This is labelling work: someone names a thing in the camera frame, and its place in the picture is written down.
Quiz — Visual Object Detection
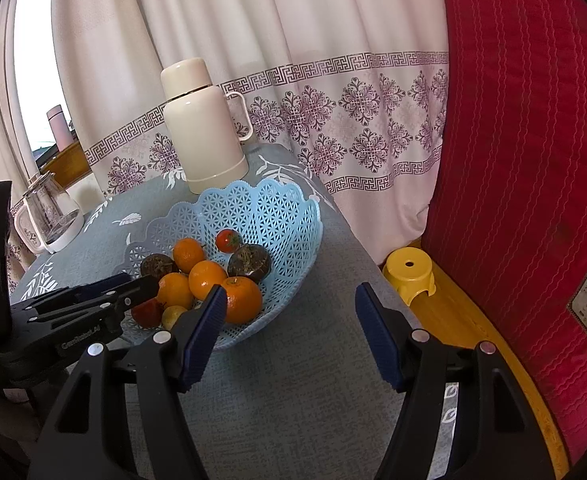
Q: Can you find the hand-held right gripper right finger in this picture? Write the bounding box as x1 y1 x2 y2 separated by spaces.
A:
354 281 557 480

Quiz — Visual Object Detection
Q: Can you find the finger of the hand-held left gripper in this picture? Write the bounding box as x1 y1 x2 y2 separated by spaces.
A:
10 273 132 315
26 275 161 327

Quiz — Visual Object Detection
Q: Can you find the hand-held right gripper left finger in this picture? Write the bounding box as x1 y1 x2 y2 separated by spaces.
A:
26 284 228 480

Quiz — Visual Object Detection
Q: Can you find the red cherry tomato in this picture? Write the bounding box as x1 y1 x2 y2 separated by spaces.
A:
216 229 243 254
132 298 164 329

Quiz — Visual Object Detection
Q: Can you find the dark brown passion fruit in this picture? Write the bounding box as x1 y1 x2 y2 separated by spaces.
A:
140 254 178 281
227 245 272 284

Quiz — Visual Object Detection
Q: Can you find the orange tangerine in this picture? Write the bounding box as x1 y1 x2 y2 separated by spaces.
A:
188 260 228 301
156 272 195 310
172 238 205 273

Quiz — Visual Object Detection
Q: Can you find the large orange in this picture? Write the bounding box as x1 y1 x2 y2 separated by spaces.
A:
221 276 264 325

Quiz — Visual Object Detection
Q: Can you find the light blue plastic basket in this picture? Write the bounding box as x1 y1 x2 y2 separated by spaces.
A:
122 178 324 351

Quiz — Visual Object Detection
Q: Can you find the yellow plastic stool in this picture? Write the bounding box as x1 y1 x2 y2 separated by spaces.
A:
382 247 438 307

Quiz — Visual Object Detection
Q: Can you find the wooden window sill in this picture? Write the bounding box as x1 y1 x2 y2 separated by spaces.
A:
38 140 94 188

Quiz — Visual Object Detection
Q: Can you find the pink bottle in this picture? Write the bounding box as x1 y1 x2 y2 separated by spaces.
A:
47 105 78 153

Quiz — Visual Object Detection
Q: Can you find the cream thermos jug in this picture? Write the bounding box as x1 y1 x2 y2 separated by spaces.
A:
160 58 253 196

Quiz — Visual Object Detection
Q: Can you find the red quilted mattress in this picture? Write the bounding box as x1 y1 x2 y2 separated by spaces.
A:
421 0 587 466

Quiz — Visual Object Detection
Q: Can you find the glass kettle with white handle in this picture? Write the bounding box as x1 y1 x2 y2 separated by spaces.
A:
14 171 83 255

